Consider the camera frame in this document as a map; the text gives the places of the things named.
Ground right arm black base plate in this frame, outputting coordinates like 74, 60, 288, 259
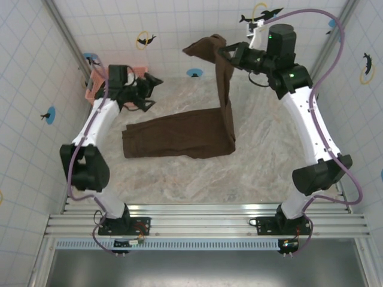
255, 215, 312, 236

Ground wide aluminium mounting rail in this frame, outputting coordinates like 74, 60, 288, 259
44, 203, 372, 240

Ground aluminium corner post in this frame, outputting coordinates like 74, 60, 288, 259
308, 0, 360, 83
44, 0, 92, 79

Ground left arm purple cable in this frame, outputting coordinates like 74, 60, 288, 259
68, 61, 129, 255

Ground pink plastic basket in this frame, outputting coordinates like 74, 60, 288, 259
84, 65, 150, 110

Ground small dolphin yellow ring sticker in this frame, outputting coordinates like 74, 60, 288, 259
136, 29, 158, 50

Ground grey slotted cable duct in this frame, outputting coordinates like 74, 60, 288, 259
55, 238, 284, 251

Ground brown long pants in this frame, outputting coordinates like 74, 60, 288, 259
121, 34, 237, 160

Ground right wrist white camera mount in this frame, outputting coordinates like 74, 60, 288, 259
245, 19, 267, 50

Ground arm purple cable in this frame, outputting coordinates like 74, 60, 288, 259
263, 8, 363, 257
68, 61, 129, 255

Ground upright dolphin yellow ring sticker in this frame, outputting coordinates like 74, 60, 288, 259
360, 52, 376, 85

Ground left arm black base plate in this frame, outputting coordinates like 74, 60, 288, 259
98, 215, 152, 236

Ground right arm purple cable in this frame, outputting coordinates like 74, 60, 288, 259
263, 8, 363, 257

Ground grey metal panel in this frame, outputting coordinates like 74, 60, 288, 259
47, 249, 370, 287

